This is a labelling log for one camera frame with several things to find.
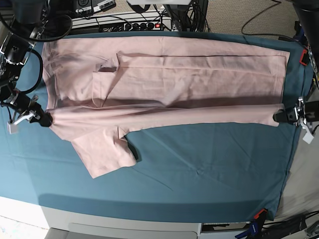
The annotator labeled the white power strip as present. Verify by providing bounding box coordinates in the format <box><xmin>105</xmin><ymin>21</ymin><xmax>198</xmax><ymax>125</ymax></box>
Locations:
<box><xmin>119</xmin><ymin>21</ymin><xmax>172</xmax><ymax>31</ymax></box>

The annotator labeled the orange blue clamp lower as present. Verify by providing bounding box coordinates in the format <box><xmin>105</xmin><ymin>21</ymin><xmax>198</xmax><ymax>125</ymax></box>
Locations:
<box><xmin>235</xmin><ymin>209</ymin><xmax>268</xmax><ymax>239</ymax></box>

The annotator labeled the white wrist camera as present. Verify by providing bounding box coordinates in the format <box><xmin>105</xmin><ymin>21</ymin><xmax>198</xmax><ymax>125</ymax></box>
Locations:
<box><xmin>303</xmin><ymin>131</ymin><xmax>315</xmax><ymax>144</ymax></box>
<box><xmin>7</xmin><ymin>122</ymin><xmax>18</xmax><ymax>134</ymax></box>

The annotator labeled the teal table cloth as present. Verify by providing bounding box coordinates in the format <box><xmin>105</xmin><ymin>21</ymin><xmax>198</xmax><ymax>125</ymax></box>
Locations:
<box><xmin>0</xmin><ymin>31</ymin><xmax>315</xmax><ymax>224</ymax></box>

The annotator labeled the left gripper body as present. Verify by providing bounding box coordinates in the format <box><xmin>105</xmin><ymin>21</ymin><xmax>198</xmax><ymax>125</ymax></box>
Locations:
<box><xmin>294</xmin><ymin>97</ymin><xmax>319</xmax><ymax>132</ymax></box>

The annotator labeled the orange black clamp upper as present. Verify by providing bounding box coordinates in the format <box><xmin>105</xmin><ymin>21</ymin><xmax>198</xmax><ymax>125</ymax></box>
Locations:
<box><xmin>299</xmin><ymin>49</ymin><xmax>310</xmax><ymax>66</ymax></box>

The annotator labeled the pink T-shirt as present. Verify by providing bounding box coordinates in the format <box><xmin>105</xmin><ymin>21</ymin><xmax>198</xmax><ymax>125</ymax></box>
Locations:
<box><xmin>42</xmin><ymin>36</ymin><xmax>290</xmax><ymax>178</ymax></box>

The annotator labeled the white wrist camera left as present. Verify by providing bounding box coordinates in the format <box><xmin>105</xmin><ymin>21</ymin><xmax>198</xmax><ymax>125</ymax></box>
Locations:
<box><xmin>303</xmin><ymin>131</ymin><xmax>315</xmax><ymax>144</ymax></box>

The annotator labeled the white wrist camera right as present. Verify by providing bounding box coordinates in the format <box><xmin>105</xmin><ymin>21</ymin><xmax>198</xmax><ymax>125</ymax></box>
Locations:
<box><xmin>7</xmin><ymin>122</ymin><xmax>18</xmax><ymax>134</ymax></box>

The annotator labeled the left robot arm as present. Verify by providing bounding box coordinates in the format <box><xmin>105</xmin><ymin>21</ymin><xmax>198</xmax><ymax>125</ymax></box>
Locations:
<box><xmin>273</xmin><ymin>0</ymin><xmax>319</xmax><ymax>135</ymax></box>

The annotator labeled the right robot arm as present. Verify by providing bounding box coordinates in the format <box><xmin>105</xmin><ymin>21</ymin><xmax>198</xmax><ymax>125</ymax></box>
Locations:
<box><xmin>0</xmin><ymin>0</ymin><xmax>73</xmax><ymax>127</ymax></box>

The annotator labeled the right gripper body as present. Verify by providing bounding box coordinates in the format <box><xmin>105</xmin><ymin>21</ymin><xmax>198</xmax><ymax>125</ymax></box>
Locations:
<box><xmin>3</xmin><ymin>93</ymin><xmax>42</xmax><ymax>124</ymax></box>

